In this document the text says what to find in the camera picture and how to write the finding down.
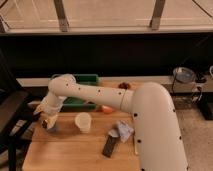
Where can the black chair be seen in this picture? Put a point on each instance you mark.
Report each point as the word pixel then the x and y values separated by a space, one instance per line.
pixel 15 114

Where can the metal pot with lid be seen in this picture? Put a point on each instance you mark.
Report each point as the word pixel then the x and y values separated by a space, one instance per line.
pixel 182 75

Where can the dark rectangular remote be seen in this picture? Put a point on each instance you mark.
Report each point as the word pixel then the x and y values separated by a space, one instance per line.
pixel 109 146

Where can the blue cup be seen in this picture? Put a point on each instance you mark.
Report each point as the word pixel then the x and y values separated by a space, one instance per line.
pixel 53 129

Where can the green plastic tray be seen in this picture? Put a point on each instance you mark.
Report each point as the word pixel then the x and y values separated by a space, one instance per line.
pixel 81 100

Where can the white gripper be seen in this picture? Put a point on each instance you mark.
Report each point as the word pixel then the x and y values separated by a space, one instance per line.
pixel 49 107

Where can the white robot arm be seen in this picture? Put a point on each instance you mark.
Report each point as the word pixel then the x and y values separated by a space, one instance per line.
pixel 158 137

